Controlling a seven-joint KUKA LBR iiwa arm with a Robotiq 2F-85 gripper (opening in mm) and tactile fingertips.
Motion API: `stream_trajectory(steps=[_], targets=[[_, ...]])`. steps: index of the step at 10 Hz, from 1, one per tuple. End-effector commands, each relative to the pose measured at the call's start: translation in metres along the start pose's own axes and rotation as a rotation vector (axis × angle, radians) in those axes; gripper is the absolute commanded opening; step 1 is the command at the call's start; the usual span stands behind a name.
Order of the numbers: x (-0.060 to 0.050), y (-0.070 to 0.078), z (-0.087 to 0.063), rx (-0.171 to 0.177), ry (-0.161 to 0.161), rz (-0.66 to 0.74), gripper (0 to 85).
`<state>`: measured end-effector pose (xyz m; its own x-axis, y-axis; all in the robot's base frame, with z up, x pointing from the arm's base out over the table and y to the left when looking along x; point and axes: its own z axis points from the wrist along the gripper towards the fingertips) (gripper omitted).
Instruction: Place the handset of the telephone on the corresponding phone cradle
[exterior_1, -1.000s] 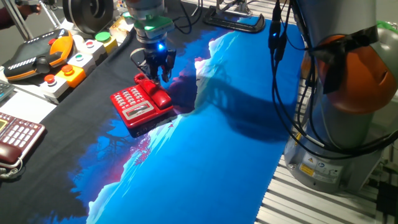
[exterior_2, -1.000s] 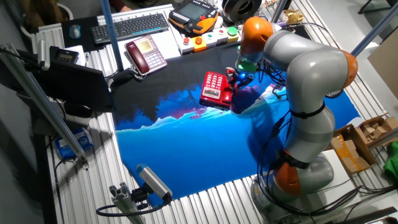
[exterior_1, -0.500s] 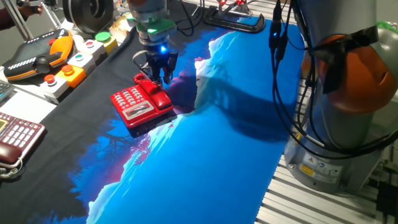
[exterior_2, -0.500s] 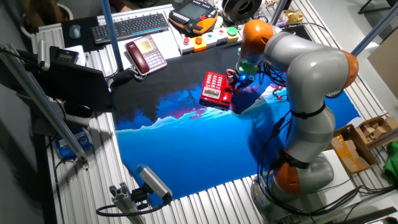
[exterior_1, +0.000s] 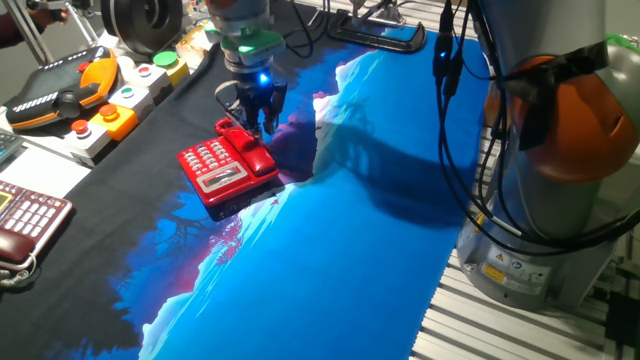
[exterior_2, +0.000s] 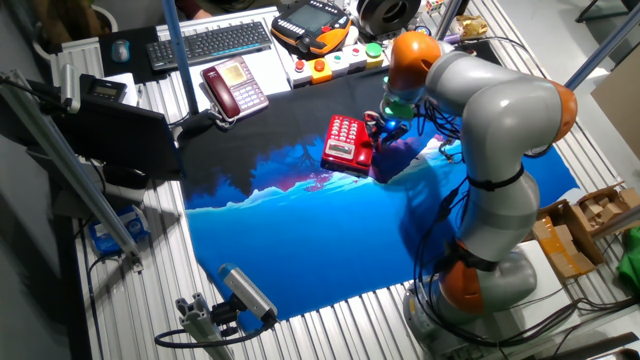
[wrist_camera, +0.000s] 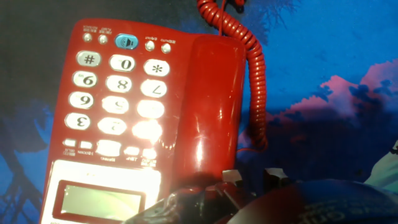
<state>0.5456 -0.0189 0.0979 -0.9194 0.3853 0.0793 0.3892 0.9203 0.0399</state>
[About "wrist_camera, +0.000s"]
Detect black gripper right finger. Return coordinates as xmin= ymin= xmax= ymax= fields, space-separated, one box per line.
xmin=263 ymin=167 xmax=292 ymax=189

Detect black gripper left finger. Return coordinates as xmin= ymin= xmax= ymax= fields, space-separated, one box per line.
xmin=124 ymin=169 xmax=249 ymax=224

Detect red telephone handset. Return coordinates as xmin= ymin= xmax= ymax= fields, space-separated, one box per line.
xmin=172 ymin=34 xmax=247 ymax=187

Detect red telephone base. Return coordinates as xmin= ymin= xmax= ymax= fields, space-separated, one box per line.
xmin=39 ymin=17 xmax=246 ymax=224

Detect blue landscape printed cloth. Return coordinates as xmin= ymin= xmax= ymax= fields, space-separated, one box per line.
xmin=0 ymin=0 xmax=398 ymax=224

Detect red coiled phone cord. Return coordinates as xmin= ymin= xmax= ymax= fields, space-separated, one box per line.
xmin=196 ymin=0 xmax=268 ymax=153

